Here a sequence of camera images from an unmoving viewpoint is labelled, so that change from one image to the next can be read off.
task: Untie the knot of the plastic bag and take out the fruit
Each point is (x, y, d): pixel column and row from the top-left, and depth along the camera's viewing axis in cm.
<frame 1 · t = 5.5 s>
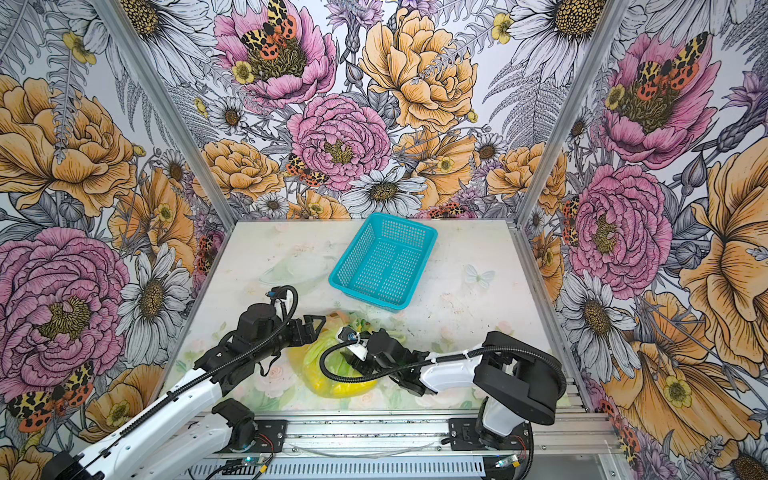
left hand: (311, 329, 81), fingers open
right hand: (351, 351, 83), fingers open
yellow-green plastic bag: (316, 359, 79), point 10 cm above the table
teal plastic basket: (383, 261, 114), on the table

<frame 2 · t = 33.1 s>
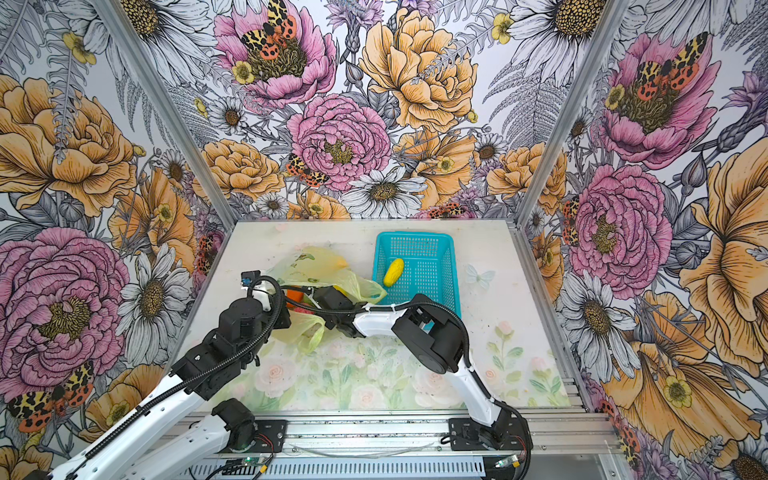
left hand: (282, 302, 76), fingers closed
right hand: (327, 309, 96), fingers open
yellow-green plastic bag: (318, 267, 87), point 19 cm above the table
teal plastic basket: (430, 266, 111), on the table
yellow corn toy: (394, 272, 104), point 4 cm above the table

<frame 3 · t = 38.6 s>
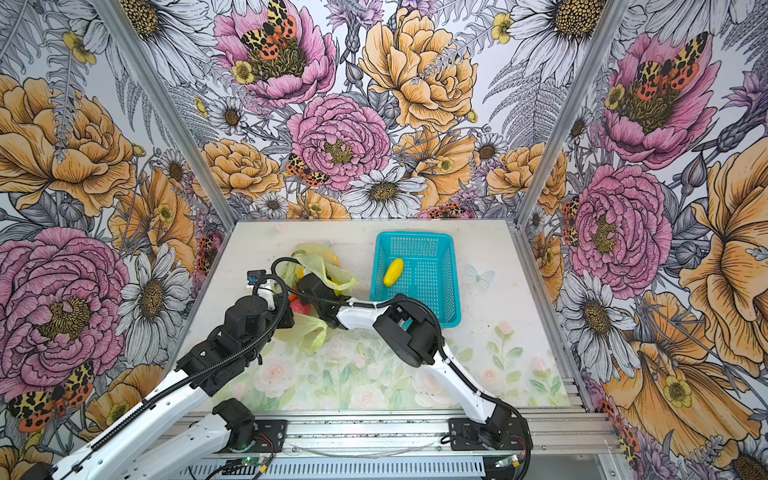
left hand: (286, 303, 77), fingers closed
right hand: (308, 284, 98), fingers open
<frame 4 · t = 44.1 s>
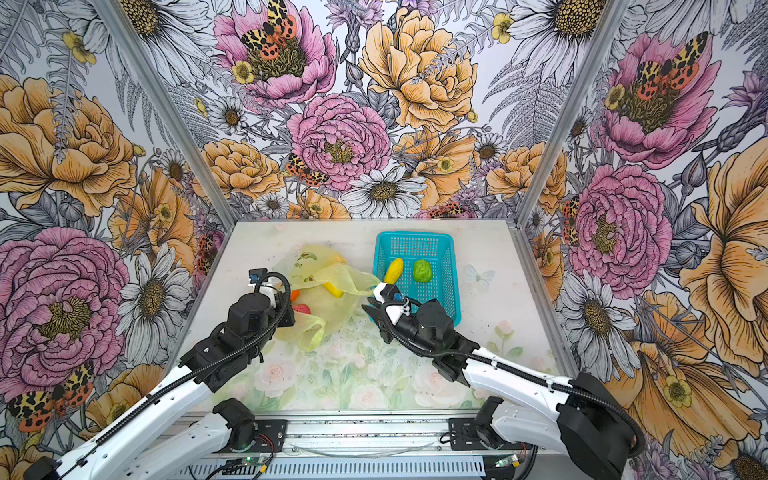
left hand: (285, 302, 77), fingers closed
right hand: (368, 309, 74), fingers closed
green fruit toy: (422, 271, 101), point 7 cm above the table
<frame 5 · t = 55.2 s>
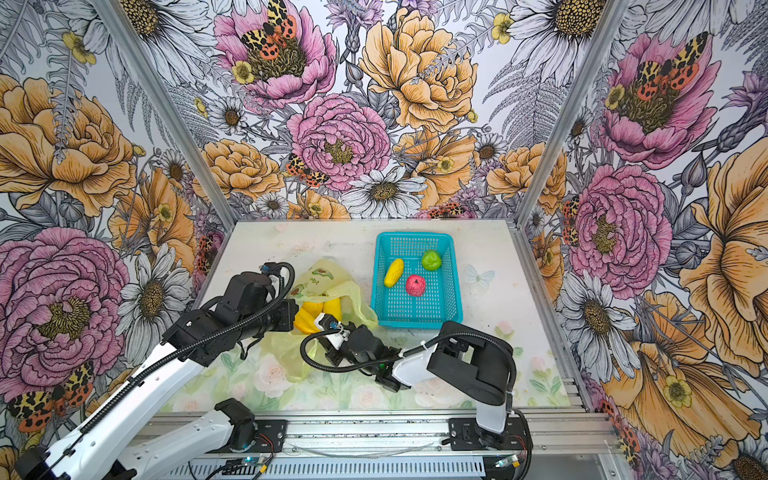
left hand: (293, 318, 73), fingers closed
right hand: (319, 336, 81), fingers open
yellow-green plastic bag: (320, 279, 84), point 19 cm above the table
green fruit toy: (431, 260, 104), point 7 cm above the table
pink red fruit toy: (415, 285, 98), point 6 cm above the table
yellow banana toy: (303, 323, 65), point 29 cm above the table
the other named things where they were.

